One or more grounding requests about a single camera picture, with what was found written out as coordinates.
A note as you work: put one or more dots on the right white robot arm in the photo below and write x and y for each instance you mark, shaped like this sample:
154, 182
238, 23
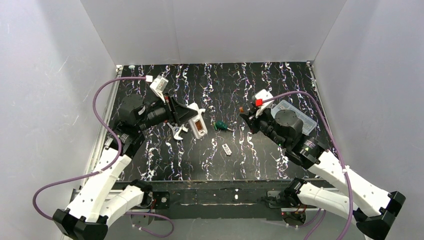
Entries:
371, 209

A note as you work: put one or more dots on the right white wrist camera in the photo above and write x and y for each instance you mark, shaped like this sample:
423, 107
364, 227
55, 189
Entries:
261, 100

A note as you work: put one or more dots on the aluminium frame rail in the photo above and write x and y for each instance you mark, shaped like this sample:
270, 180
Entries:
310, 196

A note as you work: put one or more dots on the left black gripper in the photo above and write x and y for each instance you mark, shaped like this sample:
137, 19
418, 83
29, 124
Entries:
171, 111

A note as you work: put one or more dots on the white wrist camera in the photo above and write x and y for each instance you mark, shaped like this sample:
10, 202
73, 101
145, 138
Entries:
157, 85
261, 100

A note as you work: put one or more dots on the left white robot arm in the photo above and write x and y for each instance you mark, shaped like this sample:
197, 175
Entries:
90, 214

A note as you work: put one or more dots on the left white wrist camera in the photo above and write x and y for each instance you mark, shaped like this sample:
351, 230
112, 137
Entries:
157, 85

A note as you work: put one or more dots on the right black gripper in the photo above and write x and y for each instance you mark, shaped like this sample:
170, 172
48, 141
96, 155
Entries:
257, 121

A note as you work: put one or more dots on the white battery cover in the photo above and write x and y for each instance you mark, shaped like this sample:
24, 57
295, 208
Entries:
227, 150

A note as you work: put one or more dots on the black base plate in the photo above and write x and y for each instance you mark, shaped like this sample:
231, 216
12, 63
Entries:
258, 211

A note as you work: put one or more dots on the red handled adjustable wrench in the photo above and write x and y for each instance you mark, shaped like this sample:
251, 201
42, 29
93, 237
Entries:
176, 131

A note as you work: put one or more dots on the green handled screwdriver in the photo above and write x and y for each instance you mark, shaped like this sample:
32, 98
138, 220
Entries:
219, 125

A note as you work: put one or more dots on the white remote control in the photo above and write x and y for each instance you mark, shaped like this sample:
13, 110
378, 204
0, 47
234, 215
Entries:
197, 122

